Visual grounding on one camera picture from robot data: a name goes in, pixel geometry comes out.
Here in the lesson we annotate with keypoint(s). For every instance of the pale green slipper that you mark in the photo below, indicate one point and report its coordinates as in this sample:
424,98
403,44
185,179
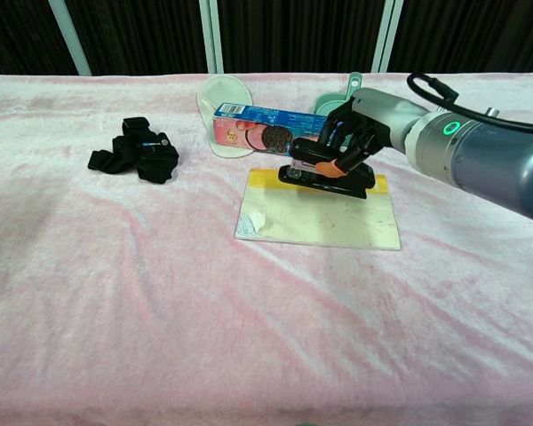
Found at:
222,91

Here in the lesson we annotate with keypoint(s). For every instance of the black stapler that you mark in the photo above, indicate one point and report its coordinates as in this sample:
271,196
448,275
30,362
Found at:
328,182

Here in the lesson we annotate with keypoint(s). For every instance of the pink fluffy blanket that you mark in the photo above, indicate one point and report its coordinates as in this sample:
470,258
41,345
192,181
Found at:
204,310

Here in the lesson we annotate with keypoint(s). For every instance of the yellow Lexicon notepad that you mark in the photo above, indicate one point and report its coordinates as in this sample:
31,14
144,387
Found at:
320,219

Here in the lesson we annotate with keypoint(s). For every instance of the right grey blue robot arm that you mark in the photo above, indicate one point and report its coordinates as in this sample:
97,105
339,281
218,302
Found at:
493,160

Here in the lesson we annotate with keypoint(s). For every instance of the wide pale green frame post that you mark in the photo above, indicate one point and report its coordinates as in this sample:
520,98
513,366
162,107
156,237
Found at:
212,35

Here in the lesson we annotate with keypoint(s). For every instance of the blue cookie box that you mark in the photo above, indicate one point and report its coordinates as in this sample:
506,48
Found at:
266,128

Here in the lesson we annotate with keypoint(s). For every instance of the slanted pale green frame post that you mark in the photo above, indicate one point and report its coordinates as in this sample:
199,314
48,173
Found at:
69,35

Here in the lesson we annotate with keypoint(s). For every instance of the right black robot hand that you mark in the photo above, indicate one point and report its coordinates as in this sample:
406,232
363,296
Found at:
382,115

